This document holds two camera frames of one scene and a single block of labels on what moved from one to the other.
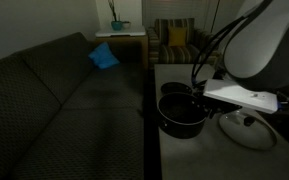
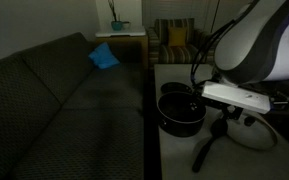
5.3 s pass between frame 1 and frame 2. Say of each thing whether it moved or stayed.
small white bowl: stayed
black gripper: moved
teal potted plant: stayed
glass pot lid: stayed
